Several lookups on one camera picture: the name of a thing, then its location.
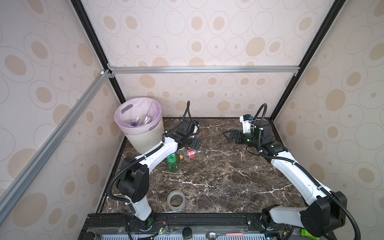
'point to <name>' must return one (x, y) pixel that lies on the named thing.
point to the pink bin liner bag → (137, 115)
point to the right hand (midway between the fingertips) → (230, 132)
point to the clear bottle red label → (190, 153)
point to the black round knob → (187, 233)
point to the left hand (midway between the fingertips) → (198, 137)
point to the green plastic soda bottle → (172, 163)
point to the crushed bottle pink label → (143, 119)
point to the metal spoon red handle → (212, 235)
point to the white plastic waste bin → (144, 142)
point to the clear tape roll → (176, 192)
